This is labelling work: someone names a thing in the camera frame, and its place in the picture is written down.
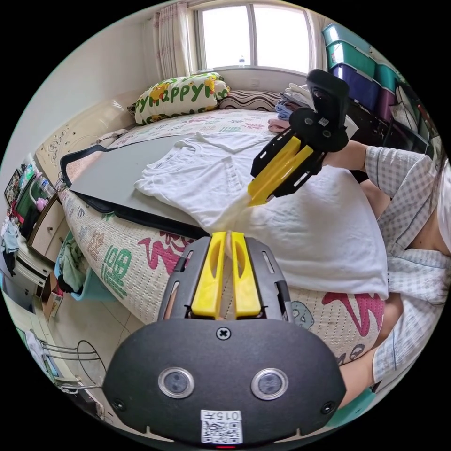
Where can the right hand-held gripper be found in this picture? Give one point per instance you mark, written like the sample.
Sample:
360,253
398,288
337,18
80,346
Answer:
322,128

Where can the person's left forearm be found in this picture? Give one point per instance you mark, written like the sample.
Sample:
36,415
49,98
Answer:
356,378

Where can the person's right hand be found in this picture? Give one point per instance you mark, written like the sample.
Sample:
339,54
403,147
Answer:
334,160

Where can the pile of clothes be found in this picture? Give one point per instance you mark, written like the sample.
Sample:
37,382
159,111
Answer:
290,104

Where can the duck print pillow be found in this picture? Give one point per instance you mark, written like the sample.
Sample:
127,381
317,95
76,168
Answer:
176,98

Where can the teal stool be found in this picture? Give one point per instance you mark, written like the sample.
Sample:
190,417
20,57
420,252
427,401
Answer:
356,408

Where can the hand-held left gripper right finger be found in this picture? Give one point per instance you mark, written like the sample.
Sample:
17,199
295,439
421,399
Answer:
245,278

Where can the wooden cupboard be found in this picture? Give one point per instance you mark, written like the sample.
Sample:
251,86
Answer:
49,229

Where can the window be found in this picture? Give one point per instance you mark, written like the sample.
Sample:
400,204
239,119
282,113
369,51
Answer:
253,35

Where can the stack of plastic storage boxes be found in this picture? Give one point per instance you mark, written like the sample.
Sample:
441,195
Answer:
356,70

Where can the person's right forearm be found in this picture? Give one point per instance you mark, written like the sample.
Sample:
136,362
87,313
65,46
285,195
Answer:
354,156

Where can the metal chair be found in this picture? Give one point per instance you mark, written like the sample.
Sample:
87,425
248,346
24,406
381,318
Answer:
70,356

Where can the grey folding board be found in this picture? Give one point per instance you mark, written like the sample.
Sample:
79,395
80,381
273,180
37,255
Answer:
105,176

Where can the carton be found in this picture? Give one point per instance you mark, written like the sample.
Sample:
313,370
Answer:
53,299

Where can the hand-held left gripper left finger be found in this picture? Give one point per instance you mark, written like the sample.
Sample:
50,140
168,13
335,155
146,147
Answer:
208,278

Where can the white short sleeve shirt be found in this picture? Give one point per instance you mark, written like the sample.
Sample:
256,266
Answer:
299,229

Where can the teal basket with clothes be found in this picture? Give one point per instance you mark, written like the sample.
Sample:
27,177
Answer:
72,271

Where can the light curtain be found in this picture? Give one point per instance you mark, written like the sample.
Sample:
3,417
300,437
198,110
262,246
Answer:
172,42

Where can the person's body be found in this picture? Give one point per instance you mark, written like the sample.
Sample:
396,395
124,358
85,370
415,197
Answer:
415,282

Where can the bed with printed sheet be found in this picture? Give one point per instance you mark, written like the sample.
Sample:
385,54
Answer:
141,275

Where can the wavy striped pillow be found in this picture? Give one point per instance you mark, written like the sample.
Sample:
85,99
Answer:
250,99

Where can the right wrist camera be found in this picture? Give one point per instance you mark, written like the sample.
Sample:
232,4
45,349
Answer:
327,93

